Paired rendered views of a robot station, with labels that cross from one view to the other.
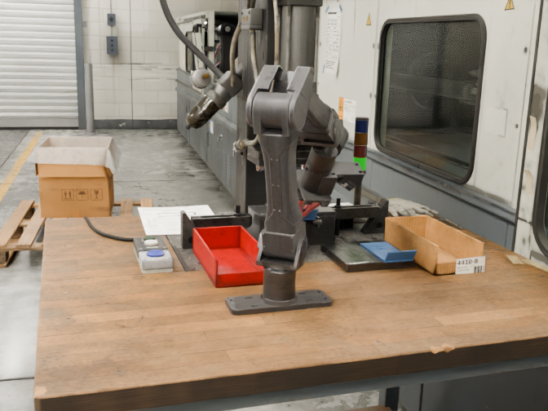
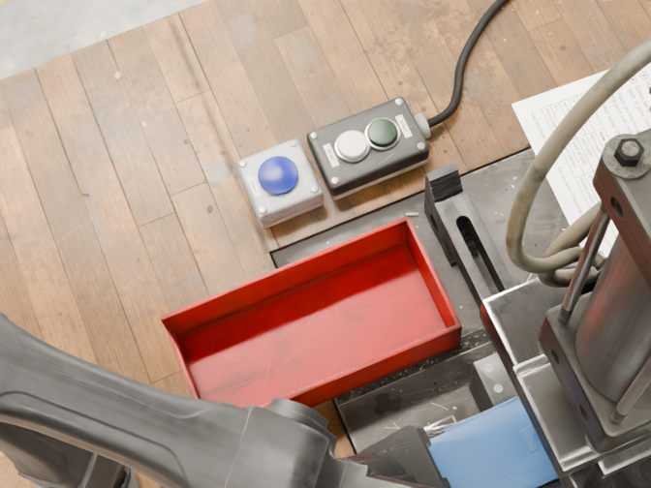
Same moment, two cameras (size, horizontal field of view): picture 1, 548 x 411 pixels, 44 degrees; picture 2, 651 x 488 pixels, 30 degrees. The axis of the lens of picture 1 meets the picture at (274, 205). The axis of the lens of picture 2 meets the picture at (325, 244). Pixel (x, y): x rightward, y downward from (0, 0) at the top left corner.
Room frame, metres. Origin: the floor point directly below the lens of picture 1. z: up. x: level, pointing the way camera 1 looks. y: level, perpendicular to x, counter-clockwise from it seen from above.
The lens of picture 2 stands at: (1.48, -0.25, 2.01)
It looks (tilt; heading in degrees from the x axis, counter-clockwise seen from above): 68 degrees down; 94
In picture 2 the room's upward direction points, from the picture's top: 9 degrees counter-clockwise
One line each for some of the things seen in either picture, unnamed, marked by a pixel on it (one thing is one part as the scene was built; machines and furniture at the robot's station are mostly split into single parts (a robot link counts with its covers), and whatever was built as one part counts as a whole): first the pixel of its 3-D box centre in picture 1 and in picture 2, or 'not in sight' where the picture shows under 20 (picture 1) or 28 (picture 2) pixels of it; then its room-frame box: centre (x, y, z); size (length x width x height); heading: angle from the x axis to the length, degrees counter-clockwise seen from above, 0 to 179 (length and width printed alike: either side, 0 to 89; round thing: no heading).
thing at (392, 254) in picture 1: (386, 247); not in sight; (1.50, -0.27, 0.93); 0.15 x 0.07 x 0.03; 17
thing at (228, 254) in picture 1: (229, 254); (311, 331); (1.43, 0.10, 0.93); 0.25 x 0.12 x 0.06; 18
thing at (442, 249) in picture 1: (431, 245); not in sight; (1.55, -0.38, 0.93); 0.25 x 0.13 x 0.08; 18
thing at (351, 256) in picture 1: (366, 254); not in sight; (1.52, -0.22, 0.91); 0.17 x 0.16 x 0.02; 108
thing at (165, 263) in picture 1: (156, 267); (281, 188); (1.41, 0.26, 0.90); 0.07 x 0.07 x 0.06; 18
